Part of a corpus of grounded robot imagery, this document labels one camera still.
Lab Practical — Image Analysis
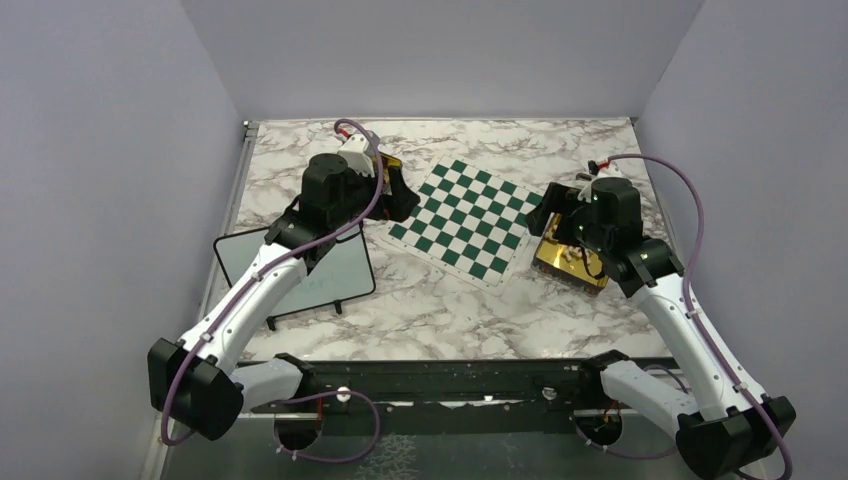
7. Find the gold tin with dark pieces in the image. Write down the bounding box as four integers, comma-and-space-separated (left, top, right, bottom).
380, 152, 406, 195

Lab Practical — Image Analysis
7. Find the pile of light chess pieces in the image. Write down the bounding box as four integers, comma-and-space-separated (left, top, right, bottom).
560, 245, 596, 264

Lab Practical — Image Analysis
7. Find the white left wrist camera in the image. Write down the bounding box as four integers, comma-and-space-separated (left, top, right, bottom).
337, 133, 376, 178

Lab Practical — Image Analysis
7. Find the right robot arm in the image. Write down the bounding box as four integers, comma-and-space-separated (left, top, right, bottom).
525, 177, 797, 479

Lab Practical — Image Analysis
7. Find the green white chess board mat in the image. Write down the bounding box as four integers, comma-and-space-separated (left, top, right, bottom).
384, 156, 542, 295

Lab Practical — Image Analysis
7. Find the gold tin with light pieces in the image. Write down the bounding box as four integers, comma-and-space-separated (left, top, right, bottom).
532, 215, 608, 296

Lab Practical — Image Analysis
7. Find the small whiteboard with stand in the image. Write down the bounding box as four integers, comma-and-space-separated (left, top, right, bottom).
213, 227, 376, 331

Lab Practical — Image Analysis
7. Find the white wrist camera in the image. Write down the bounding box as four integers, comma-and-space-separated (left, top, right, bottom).
578, 160, 624, 203
337, 133, 376, 178

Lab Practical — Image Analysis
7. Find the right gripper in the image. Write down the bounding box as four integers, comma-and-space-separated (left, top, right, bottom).
526, 181, 611, 255

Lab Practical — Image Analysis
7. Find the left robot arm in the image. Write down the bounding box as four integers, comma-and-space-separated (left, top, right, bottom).
147, 153, 420, 446

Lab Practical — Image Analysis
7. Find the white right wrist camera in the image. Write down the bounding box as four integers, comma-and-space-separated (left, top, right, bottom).
578, 160, 624, 203

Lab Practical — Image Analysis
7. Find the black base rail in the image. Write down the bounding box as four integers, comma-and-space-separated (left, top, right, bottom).
253, 359, 630, 436

